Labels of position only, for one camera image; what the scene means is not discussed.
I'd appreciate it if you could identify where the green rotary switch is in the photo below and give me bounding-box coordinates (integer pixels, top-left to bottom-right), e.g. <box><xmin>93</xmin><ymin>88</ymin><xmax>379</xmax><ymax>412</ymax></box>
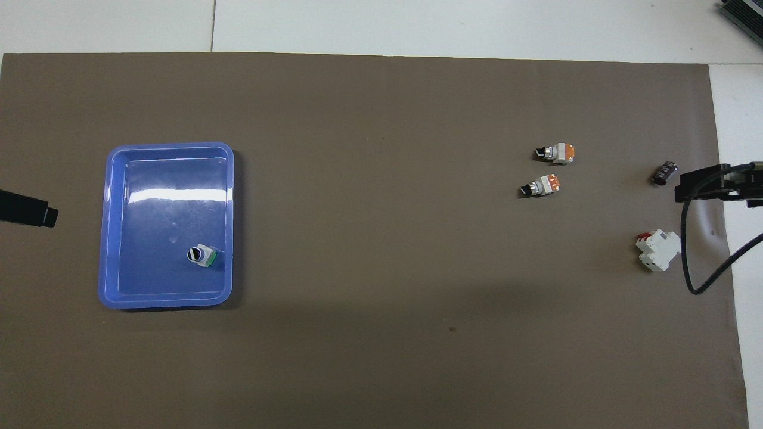
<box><xmin>187</xmin><ymin>243</ymin><xmax>219</xmax><ymax>271</ymax></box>

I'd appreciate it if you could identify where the small black capacitor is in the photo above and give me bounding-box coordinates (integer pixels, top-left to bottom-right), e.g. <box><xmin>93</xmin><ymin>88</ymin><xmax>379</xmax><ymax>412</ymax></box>
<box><xmin>651</xmin><ymin>161</ymin><xmax>680</xmax><ymax>186</ymax></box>

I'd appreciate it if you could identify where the white red circuit breaker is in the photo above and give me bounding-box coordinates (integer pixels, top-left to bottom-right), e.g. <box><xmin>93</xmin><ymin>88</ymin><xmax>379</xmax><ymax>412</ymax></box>
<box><xmin>635</xmin><ymin>229</ymin><xmax>682</xmax><ymax>273</ymax></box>

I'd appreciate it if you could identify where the blue plastic tray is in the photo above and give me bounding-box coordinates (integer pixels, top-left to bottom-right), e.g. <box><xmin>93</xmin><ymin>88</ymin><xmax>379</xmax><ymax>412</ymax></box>
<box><xmin>98</xmin><ymin>142</ymin><xmax>235</xmax><ymax>310</ymax></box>

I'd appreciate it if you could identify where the grey ribbed device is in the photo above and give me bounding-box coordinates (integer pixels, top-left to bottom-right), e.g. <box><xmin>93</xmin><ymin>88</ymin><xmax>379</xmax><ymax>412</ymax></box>
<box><xmin>719</xmin><ymin>0</ymin><xmax>763</xmax><ymax>46</ymax></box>

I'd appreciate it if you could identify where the brown table mat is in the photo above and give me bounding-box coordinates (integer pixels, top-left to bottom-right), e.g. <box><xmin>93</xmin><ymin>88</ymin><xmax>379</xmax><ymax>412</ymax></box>
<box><xmin>0</xmin><ymin>52</ymin><xmax>749</xmax><ymax>429</ymax></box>

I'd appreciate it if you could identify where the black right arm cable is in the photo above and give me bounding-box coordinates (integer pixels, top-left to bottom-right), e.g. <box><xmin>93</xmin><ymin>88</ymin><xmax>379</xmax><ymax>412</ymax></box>
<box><xmin>680</xmin><ymin>179</ymin><xmax>763</xmax><ymax>296</ymax></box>

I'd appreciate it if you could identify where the orange rotary switch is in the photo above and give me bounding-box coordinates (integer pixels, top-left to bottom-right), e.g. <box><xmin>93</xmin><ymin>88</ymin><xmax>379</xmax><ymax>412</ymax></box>
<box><xmin>517</xmin><ymin>174</ymin><xmax>562</xmax><ymax>200</ymax></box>
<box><xmin>534</xmin><ymin>143</ymin><xmax>576</xmax><ymax>165</ymax></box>

